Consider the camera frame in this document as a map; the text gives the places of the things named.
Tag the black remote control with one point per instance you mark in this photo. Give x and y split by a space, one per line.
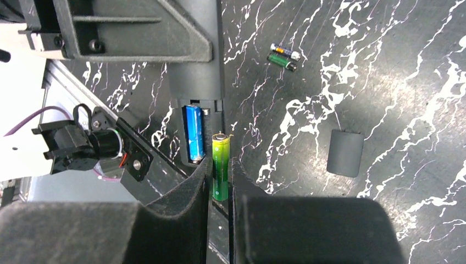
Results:
201 83

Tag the black remote battery cover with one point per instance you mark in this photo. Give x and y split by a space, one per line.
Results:
345 153

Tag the light green AAA battery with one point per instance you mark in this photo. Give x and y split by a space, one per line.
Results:
220 156

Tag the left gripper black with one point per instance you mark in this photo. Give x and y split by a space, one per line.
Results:
103 31

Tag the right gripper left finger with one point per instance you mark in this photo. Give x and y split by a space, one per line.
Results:
171 229

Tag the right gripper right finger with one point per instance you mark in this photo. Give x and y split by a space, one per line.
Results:
305 229

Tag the dark green AAA battery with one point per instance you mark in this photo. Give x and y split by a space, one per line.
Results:
282 62

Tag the black orange AAA battery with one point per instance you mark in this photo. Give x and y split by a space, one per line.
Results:
288 53

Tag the blue AAA battery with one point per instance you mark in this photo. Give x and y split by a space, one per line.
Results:
195 135

